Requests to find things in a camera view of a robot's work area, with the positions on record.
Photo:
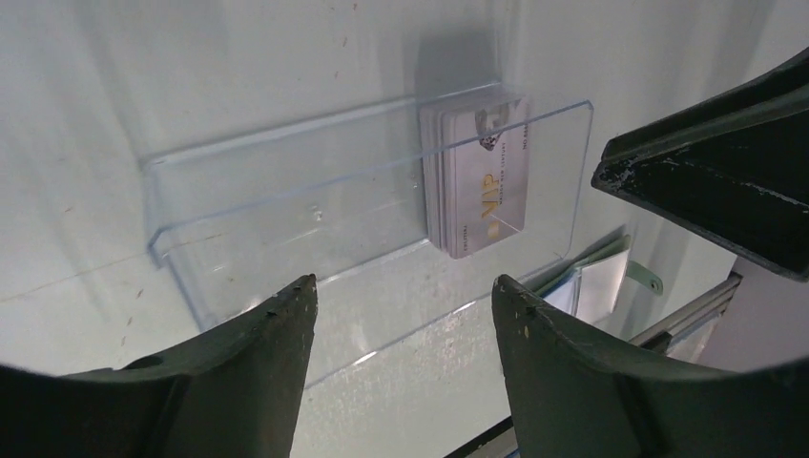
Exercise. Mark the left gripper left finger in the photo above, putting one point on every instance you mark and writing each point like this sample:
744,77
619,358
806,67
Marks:
234,390

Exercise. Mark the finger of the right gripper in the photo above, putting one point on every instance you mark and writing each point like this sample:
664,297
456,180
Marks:
732,169

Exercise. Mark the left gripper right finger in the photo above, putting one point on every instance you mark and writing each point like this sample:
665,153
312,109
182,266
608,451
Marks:
577,391

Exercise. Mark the blue card wallet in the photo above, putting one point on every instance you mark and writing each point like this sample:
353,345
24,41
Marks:
588,289

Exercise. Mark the clear acrylic card holder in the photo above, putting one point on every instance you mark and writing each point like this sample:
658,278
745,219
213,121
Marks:
342,197

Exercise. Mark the stack of VIP cards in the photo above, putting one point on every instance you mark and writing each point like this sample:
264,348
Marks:
476,168

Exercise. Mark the right aluminium frame post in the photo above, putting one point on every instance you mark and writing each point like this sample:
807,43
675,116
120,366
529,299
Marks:
684,334

